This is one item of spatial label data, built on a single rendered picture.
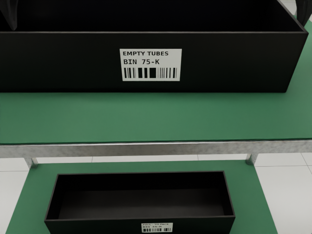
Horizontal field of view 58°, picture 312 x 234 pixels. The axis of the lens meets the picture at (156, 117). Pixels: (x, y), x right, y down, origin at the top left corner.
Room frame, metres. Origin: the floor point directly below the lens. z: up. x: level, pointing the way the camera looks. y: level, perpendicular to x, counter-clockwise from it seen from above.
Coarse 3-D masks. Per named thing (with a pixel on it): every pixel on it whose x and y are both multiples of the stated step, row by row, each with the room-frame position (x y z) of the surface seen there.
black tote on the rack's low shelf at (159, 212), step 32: (64, 192) 0.57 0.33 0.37; (96, 192) 0.57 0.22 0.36; (128, 192) 0.57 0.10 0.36; (160, 192) 0.57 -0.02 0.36; (192, 192) 0.57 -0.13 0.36; (224, 192) 0.53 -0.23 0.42; (64, 224) 0.41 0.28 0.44; (96, 224) 0.41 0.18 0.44; (128, 224) 0.41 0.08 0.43; (160, 224) 0.41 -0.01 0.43; (192, 224) 0.42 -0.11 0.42; (224, 224) 0.42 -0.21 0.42
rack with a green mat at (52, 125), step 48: (0, 96) 0.38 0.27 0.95; (48, 96) 0.38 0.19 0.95; (96, 96) 0.38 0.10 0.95; (144, 96) 0.38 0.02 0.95; (192, 96) 0.38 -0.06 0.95; (240, 96) 0.38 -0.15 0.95; (288, 96) 0.38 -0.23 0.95; (0, 144) 0.27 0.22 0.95; (48, 144) 0.27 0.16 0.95; (96, 144) 0.27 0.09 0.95; (144, 144) 0.28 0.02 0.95; (192, 144) 0.28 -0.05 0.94; (240, 144) 0.28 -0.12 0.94; (288, 144) 0.28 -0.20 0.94; (48, 192) 0.58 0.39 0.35; (240, 192) 0.58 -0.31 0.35
